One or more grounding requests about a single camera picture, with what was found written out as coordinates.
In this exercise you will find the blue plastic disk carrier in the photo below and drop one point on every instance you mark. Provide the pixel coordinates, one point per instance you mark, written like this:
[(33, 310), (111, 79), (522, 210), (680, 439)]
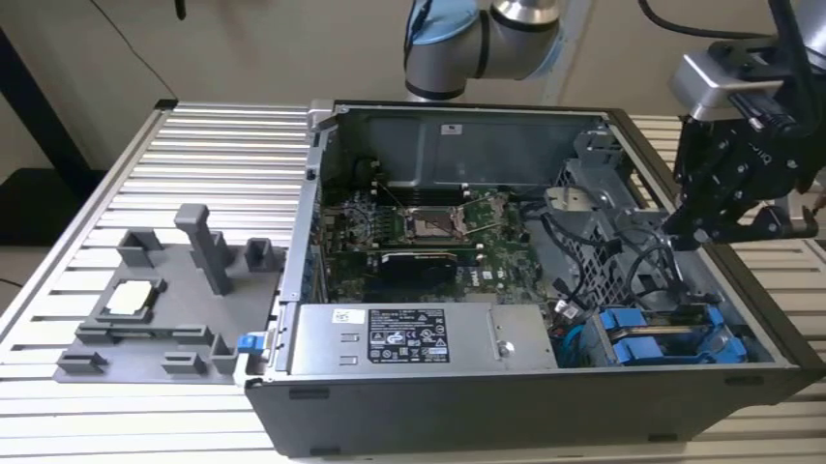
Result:
[(635, 352)]

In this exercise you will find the silver power supply unit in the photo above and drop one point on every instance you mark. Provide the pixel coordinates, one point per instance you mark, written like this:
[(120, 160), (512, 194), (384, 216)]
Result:
[(323, 338)]

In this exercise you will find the CPU socket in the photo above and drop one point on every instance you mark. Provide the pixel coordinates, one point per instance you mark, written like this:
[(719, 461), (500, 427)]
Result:
[(431, 224)]

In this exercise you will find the grey parts rack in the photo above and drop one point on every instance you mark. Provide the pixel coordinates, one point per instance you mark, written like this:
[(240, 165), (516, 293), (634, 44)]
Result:
[(180, 309)]

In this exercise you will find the grey metal disk bay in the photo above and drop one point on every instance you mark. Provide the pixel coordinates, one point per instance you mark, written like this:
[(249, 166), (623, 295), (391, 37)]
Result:
[(755, 338)]

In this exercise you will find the open black PC case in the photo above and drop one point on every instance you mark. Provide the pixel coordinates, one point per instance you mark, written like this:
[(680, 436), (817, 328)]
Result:
[(451, 415)]

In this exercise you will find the blue case latch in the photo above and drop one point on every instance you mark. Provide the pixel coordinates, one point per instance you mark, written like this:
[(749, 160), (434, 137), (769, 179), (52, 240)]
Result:
[(248, 343)]

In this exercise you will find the black graphics card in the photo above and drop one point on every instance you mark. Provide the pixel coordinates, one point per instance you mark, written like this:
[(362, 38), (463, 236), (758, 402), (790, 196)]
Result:
[(412, 268)]

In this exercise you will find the small black hanging object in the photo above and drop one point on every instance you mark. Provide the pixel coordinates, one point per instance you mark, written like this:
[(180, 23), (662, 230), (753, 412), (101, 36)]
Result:
[(180, 9)]

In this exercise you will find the black table corner cap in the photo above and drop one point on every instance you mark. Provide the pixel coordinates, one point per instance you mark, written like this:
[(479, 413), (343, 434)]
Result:
[(167, 103)]

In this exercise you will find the hard disk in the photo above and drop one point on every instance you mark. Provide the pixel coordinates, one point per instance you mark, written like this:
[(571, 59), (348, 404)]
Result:
[(622, 320)]

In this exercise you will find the silver metal bracket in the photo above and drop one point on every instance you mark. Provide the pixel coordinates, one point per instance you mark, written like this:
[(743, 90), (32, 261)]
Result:
[(567, 199)]

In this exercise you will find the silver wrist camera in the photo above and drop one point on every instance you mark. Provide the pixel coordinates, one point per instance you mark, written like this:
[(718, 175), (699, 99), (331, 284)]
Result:
[(710, 82)]

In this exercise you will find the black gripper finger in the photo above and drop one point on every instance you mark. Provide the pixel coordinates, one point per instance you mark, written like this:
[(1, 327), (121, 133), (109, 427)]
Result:
[(694, 193), (735, 217)]

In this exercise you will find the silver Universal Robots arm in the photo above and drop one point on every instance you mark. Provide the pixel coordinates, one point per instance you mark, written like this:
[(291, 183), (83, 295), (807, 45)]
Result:
[(444, 58)]

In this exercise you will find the black RAM slot bank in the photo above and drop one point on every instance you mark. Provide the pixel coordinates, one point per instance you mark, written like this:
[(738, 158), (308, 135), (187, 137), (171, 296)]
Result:
[(419, 193)]

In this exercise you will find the green motherboard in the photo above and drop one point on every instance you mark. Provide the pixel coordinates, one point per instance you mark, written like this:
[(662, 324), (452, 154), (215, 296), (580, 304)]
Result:
[(503, 270)]

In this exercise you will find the black silver camera bracket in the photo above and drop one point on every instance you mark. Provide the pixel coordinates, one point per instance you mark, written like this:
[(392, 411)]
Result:
[(783, 222)]

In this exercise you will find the silver CPU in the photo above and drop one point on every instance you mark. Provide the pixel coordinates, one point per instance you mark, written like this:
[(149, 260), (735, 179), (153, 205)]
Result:
[(129, 296)]

